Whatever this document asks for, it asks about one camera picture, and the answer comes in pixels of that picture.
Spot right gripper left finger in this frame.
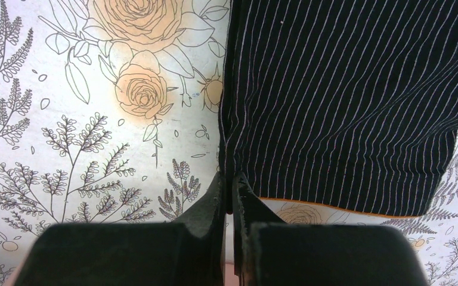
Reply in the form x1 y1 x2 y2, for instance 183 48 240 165
174 172 227 285

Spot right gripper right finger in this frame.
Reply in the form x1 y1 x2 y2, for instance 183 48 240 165
232 173 289 286

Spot black striped underwear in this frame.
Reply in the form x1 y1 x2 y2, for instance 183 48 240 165
219 1 458 217

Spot floral patterned table mat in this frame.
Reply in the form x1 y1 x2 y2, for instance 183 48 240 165
0 1 458 285

